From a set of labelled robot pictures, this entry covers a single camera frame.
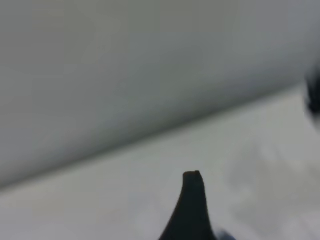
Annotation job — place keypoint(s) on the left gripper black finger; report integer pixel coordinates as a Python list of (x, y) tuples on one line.
[(190, 212)]

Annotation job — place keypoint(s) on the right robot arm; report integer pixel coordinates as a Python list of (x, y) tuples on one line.
[(314, 97)]

